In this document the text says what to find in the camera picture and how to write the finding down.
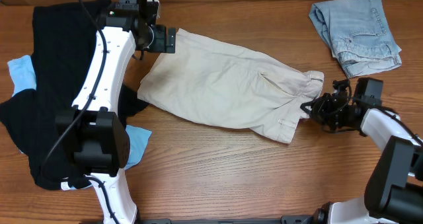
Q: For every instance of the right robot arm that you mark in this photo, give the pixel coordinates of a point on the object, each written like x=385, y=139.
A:
x=388, y=197

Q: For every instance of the folded light blue jeans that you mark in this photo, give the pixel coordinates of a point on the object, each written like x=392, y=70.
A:
x=358, y=35

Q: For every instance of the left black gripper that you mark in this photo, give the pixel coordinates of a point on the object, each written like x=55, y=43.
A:
x=170, y=39

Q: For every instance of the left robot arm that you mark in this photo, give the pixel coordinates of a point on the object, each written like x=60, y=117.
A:
x=94, y=139

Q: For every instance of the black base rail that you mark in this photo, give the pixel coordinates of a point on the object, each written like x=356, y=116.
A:
x=287, y=219

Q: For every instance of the black t-shirt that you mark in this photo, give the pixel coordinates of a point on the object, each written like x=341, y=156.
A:
x=46, y=83

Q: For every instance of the beige khaki shorts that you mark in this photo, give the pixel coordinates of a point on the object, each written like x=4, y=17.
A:
x=219, y=84

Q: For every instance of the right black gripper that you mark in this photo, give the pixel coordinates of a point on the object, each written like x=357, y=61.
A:
x=319, y=112

